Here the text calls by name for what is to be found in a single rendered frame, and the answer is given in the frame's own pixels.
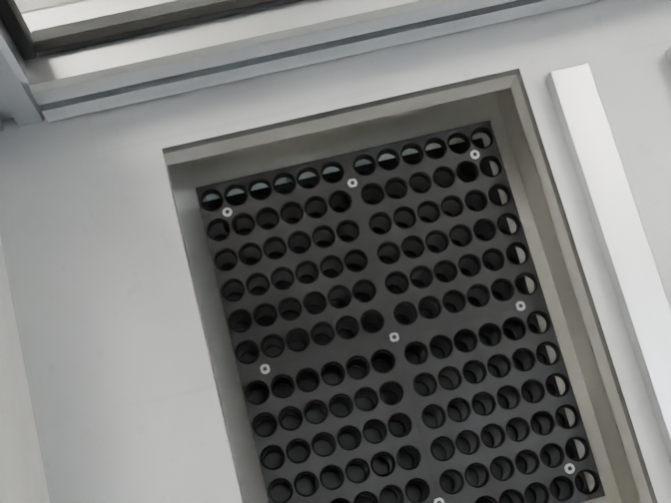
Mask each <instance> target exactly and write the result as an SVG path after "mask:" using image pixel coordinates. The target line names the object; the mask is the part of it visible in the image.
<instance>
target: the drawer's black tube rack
mask: <svg viewBox="0 0 671 503"><path fill-rule="evenodd" d="M343 155H344V159H345V162H346V166H347V170H348V174H349V177H350V179H349V180H348V182H347V185H343V186H339V187H335V188H330V189H326V190H322V191H317V192H313V193H309V194H304V195H300V196H296V197H292V198H287V199H283V200H279V201H274V202H270V203H266V204H261V205H257V206H253V207H248V208H244V209H240V210H236V211H232V210H231V209H230V208H224V209H223V213H222V214H218V215H214V216H210V217H205V218H203V222H204V226H205V231H206V235H207V239H208V243H209V248H210V252H211V256H212V261H213V265H214V269H215V273H216V278H217V282H218V286H219V290H220V295H221V299H222V303H223V308H224V312H225V316H226V320H227V325H228V329H229V333H230V337H231V342H232V346H233V350H234V354H235V359H236V363H237V367H238V372H239V376H240V380H241V384H242V389H243V393H244V396H245V400H246V405H247V409H248V413H249V418H250V422H251V426H252V430H253V435H254V439H255V443H256V447H257V452H258V456H259V460H260V465H261V469H262V473H263V477H264V482H265V486H266V490H267V494H268V499H269V503H580V502H584V501H588V500H591V499H595V498H599V497H603V496H605V493H604V489H603V486H602V483H601V480H600V476H599V473H598V470H597V467H596V463H595V460H594V457H593V454H592V451H591V447H590V444H589V441H588V438H587V434H586V431H585V428H584V425H583V421H582V418H581V415H580V412H579V408H578V405H577V402H576V399H575V395H574V392H573V389H572V386H571V382H570V379H569V376H568V373H567V369H566V366H565V363H564V360H563V356H562V353H561V350H560V347H559V343H558V340H557V337H556V334H555V330H554V327H553V324H552V321H551V317H550V314H549V311H548V308H547V304H546V301H545V298H544V295H543V291H542V288H541V285H540V282H539V278H538V275H537V272H536V269H535V265H534V262H533V259H532V256H531V252H530V249H529V246H528V243H527V239H526V236H525V233H524V230H523V226H522V223H521V220H520V217H519V213H518V210H517V207H516V204H515V200H514V197H513V194H512V191H511V187H510V184H509V181H508V178H507V174H506V171H505V168H504V166H503V162H502V159H501V156H500V153H499V149H498V150H494V151H490V152H485V153H481V154H480V153H479V151H476V150H473V151H471V152H470V156H468V157H464V158H459V159H455V160H451V161H446V162H442V163H438V164H434V165H429V166H425V167H421V168H416V169H412V170H408V171H403V172H399V173H395V174H391V175H386V176H382V177H378V178H373V179H369V180H365V181H360V182H357V181H356V179H353V178H352V177H351V173H350V169H349V165H348V162H347V158H346V154H343ZM489 161H494V162H495V163H497V165H498V167H499V172H498V174H497V175H495V176H494V175H493V173H492V169H491V166H490V163H489ZM498 189H501V190H503V191H505V192H506V194H507V198H508V200H507V203H505V204H504V205H503V204H502V202H501V199H500V196H499V192H498ZM506 218H510V219H512V220H514V221H515V223H516V232H515V233H513V234H512V233H511V232H510V228H509V225H508V222H507V219H506ZM515 247H518V248H521V249H522V250H523V251H524V252H525V261H524V262H523V263H520V261H519V258H518V255H517V251H516V248H515ZM525 276H528V277H530V278H531V279H532V280H533V282H534V286H535V288H534V291H533V292H532V293H529V291H528V288H527V284H526V281H525V278H524V277H525ZM536 315H540V316H542V317H543V318H544V319H545V321H546V329H545V330H544V331H543V332H541V330H540V327H539V324H538V320H537V317H536ZM545 345H548V346H551V347H552V348H553V349H554V351H555V353H556V358H555V360H554V362H553V363H550V360H549V356H548V353H547V350H546V347H545ZM555 376H558V377H560V378H561V379H562V380H563V381H564V383H565V391H564V392H563V394H562V395H560V393H559V389H558V386H557V383H556V379H555ZM564 407H566V408H569V409H570V410H572V412H573V413H574V415H575V421H574V424H573V425H572V426H571V427H570V425H569V422H568V419H567V416H566V412H565V409H564ZM574 439H576V440H579V441H580V442H581V443H582V444H583V445H584V448H585V453H584V456H583V457H582V458H581V459H580V458H579V455H578V452H577V448H576V445H575V442H574ZM584 472H588V473H590V474H591V475H592V476H593V478H594V481H595V485H594V488H593V490H592V491H589V488H588V484H587V481H586V478H585V475H584Z"/></svg>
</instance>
